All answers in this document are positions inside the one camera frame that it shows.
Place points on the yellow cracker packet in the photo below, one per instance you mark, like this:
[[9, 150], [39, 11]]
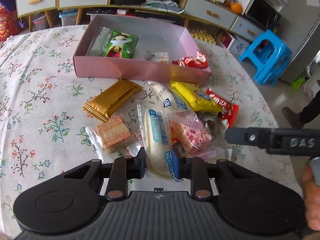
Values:
[[196, 97]]

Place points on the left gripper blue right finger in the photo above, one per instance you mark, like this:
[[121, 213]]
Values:
[[178, 164]]

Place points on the microwave oven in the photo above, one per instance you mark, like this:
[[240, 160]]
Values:
[[260, 12]]

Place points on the red snack packet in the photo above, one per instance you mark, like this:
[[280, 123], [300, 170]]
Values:
[[229, 110]]

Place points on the blue plastic stool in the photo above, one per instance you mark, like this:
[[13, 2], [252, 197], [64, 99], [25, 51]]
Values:
[[270, 55]]

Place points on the yellow egg tray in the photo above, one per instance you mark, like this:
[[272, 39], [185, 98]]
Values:
[[202, 35]]

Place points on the gold biscuit packet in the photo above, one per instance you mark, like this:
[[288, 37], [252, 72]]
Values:
[[107, 102]]

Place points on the orange fruit lower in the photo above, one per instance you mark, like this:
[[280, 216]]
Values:
[[236, 8]]

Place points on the pink cardboard box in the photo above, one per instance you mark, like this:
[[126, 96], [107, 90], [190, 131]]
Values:
[[152, 35]]

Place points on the small white blue packet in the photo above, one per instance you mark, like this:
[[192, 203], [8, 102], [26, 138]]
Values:
[[174, 106]]

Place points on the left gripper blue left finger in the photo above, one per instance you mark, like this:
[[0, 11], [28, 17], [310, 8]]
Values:
[[139, 164]]

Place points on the silver grey wafer packet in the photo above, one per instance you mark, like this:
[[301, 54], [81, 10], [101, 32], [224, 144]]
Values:
[[97, 44]]

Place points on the pink marshmallow crisp packet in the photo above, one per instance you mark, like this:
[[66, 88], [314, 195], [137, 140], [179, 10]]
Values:
[[199, 143]]

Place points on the floral tablecloth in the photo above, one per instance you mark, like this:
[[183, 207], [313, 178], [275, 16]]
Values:
[[43, 124]]

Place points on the person's right hand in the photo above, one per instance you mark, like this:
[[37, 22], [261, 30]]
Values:
[[311, 198]]

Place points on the white long bread packet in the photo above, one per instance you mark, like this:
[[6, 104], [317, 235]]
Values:
[[155, 131]]

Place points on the red white candy packet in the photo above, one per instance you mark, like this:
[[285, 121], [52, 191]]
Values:
[[199, 61]]

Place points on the white orange jam biscuit packet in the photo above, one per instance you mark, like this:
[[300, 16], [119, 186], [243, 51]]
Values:
[[157, 56]]

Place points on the red festive bag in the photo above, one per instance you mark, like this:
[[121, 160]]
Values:
[[9, 25]]

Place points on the white box with clock print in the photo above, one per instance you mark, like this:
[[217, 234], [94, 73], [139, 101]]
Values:
[[233, 43]]

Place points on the clear wafer block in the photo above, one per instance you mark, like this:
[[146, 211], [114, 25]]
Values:
[[111, 136]]

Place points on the green snack packet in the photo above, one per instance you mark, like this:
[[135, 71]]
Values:
[[121, 45]]

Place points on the wooden tv cabinet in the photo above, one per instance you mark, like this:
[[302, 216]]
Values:
[[137, 0]]

